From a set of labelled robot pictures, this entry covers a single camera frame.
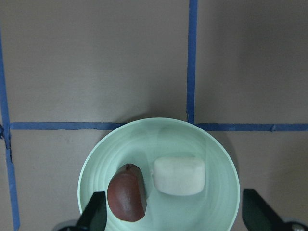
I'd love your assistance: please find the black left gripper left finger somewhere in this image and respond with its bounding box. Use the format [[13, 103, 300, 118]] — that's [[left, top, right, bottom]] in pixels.
[[76, 191, 107, 231]]

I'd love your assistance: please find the mint green plate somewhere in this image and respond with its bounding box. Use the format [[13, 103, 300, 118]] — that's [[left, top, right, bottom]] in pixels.
[[77, 118, 241, 231]]

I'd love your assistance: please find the brown bun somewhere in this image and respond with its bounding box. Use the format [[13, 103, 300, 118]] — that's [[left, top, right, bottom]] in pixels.
[[107, 164, 147, 222]]

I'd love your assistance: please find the white steamed bun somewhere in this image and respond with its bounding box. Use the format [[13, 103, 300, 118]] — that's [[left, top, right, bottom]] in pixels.
[[153, 157, 205, 196]]

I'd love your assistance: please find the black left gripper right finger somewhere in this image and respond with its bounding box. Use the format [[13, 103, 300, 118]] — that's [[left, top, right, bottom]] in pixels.
[[242, 189, 288, 231]]

